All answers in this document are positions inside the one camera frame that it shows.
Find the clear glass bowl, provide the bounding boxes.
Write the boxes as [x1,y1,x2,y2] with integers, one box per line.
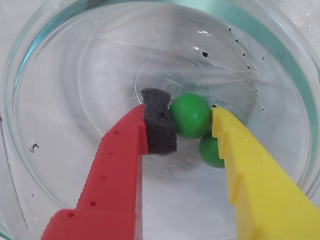
[0,0,320,240]

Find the white table cloth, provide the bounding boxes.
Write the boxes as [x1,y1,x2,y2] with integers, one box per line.
[0,0,320,240]

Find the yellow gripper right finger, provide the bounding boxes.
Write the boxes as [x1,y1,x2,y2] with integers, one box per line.
[211,106,320,240]

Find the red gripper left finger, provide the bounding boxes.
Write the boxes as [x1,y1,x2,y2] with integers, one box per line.
[41,87,179,240]

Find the green round pill ball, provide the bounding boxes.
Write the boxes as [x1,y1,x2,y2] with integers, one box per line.
[199,136,226,169]
[169,93,213,140]

